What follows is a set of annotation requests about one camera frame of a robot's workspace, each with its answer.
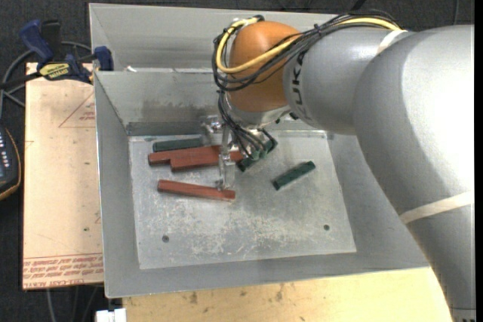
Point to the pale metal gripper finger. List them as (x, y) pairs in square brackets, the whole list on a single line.
[(222, 174), (229, 174)]

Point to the dark green flat block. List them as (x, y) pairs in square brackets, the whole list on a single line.
[(245, 165), (293, 175), (177, 144)]

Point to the red-brown flat block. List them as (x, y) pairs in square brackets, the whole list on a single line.
[(196, 163), (188, 189), (181, 154)]

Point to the grey metal bin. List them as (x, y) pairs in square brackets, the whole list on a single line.
[(234, 230)]

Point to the brown cardboard board red print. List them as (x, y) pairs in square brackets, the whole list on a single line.
[(60, 181)]

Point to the black cylinder on white bracket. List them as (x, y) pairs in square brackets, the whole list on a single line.
[(278, 120)]

